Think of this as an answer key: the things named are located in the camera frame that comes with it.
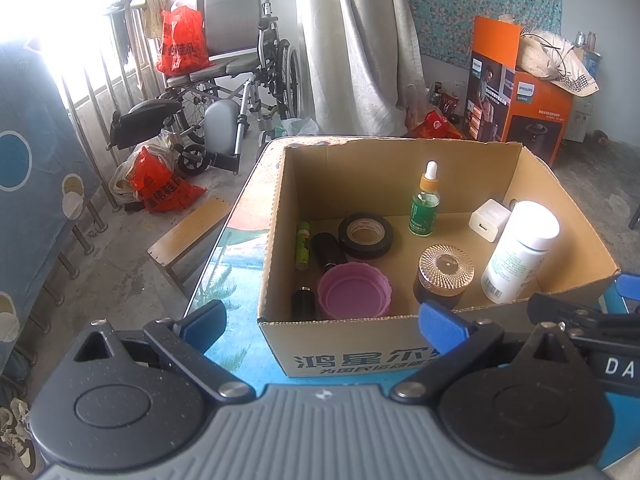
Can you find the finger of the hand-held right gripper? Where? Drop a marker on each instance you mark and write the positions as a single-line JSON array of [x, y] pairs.
[[575, 312], [629, 285]]

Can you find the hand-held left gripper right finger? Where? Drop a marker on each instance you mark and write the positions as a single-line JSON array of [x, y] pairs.
[[440, 322]]

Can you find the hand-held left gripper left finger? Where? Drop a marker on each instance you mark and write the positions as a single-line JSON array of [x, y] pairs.
[[205, 317]]

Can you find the gold lid cosmetic jar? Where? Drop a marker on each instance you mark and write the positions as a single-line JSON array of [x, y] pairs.
[[445, 270]]

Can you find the white plastic bottle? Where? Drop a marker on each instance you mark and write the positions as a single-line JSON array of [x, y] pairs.
[[520, 250]]

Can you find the pink plastic lid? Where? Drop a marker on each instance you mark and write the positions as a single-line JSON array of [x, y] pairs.
[[350, 290]]

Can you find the white charger plug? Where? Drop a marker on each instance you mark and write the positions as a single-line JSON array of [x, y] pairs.
[[487, 220]]

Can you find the green dropper bottle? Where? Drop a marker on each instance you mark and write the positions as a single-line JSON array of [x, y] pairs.
[[424, 210]]

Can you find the black tape roll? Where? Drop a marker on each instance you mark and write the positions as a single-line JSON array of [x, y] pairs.
[[345, 235]]

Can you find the large brown cardboard box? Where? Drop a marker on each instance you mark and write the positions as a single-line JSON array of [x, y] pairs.
[[350, 185]]

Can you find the wooden bench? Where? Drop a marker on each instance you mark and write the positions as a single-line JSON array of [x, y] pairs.
[[190, 230]]

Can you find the small black cylinder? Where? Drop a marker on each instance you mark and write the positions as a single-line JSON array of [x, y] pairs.
[[302, 302]]

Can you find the green tube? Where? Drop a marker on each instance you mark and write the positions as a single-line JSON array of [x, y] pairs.
[[302, 247]]

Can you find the orange appliance box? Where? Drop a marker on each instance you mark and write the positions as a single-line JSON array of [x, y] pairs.
[[540, 120]]

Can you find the red orange plastic bag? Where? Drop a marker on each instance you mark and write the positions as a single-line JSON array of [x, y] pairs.
[[442, 125]]

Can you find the white green plastic bag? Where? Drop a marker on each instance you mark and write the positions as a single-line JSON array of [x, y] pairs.
[[300, 127]]

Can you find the blue printed blanket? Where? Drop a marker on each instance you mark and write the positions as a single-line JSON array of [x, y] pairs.
[[35, 185]]

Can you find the white black sneaker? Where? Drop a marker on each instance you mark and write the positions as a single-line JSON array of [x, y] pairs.
[[17, 435]]

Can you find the dark bottles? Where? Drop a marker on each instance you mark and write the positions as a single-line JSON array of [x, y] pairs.
[[445, 97]]

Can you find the beige checkered hat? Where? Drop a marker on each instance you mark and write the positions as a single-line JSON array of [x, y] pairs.
[[550, 60]]

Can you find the metal railing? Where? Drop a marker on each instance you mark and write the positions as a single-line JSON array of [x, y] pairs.
[[95, 95]]

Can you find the grey wheelchair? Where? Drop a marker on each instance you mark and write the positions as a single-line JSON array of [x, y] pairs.
[[230, 25]]

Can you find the silver grey curtain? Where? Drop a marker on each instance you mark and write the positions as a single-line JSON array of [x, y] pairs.
[[360, 35]]

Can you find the yellow towel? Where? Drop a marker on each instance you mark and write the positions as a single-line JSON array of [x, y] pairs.
[[156, 15]]

